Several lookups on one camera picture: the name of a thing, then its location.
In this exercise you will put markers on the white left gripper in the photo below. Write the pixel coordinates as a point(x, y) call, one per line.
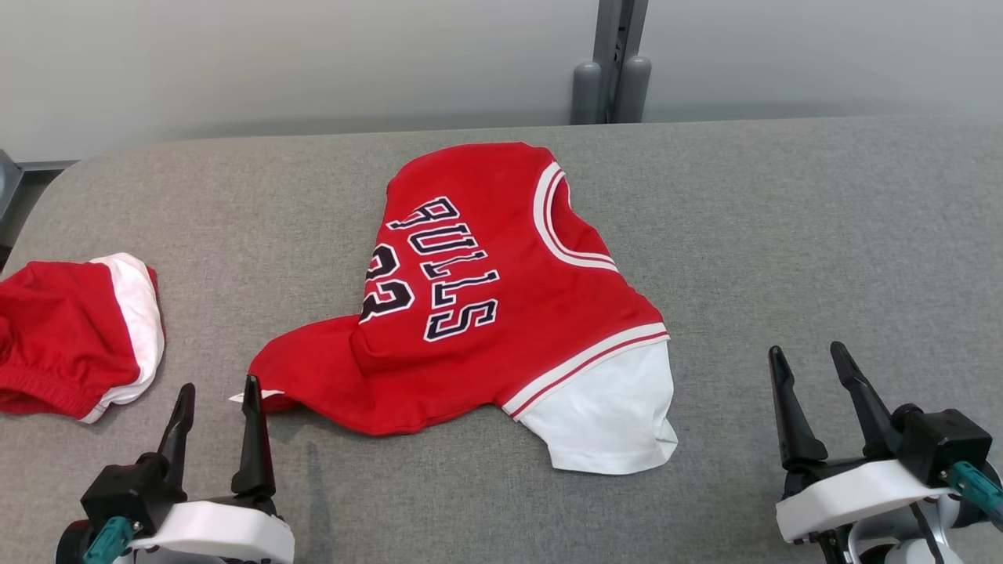
point(219, 533)

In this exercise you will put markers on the grey fabric sofa cushion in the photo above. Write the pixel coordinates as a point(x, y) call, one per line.
point(783, 235)

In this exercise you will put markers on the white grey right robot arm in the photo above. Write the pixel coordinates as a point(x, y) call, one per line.
point(889, 540)

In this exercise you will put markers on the red Bulls basketball jersey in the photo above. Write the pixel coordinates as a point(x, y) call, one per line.
point(501, 329)

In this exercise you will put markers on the grey metal partition post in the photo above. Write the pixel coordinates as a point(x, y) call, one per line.
point(619, 47)

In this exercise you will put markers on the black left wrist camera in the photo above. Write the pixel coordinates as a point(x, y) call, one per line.
point(129, 489)

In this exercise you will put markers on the red shorts with white trim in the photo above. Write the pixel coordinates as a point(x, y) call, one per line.
point(63, 337)

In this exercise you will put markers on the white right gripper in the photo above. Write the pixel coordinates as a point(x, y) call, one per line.
point(846, 493)

